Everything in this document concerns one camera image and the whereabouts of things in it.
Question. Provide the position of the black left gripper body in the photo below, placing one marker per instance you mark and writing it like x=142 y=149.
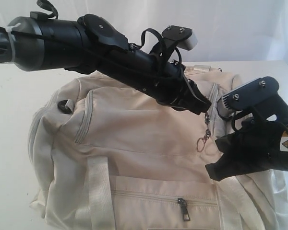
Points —
x=139 y=70

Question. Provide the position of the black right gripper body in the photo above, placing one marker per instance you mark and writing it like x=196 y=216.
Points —
x=262 y=142

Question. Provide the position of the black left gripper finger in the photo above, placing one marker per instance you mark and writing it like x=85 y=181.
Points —
x=196 y=93
x=188 y=103

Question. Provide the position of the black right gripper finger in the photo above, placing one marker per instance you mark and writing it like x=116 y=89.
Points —
x=230 y=141
x=225 y=167

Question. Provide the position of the beige duffel bag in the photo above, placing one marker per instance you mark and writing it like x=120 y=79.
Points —
x=108 y=157

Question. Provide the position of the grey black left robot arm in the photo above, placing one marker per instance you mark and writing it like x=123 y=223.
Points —
x=92 y=44

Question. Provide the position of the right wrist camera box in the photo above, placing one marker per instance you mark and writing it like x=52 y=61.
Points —
x=246 y=96

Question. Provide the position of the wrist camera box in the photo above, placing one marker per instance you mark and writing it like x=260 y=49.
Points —
x=246 y=96
x=181 y=37

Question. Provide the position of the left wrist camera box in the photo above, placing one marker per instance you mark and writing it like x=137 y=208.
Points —
x=181 y=37

